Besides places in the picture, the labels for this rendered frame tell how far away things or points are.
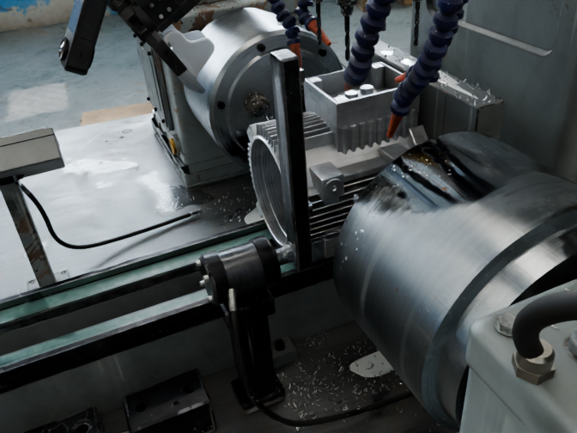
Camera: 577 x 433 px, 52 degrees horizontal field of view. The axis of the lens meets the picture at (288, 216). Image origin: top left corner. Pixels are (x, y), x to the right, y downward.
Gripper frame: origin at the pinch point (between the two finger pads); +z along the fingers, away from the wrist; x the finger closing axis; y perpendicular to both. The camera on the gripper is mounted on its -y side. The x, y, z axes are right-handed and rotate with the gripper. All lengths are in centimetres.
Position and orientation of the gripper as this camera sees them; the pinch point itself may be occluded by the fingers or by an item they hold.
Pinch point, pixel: (192, 88)
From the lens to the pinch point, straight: 77.1
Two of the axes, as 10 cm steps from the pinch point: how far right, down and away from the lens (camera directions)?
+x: -4.0, -4.9, 7.8
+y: 7.6, -6.5, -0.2
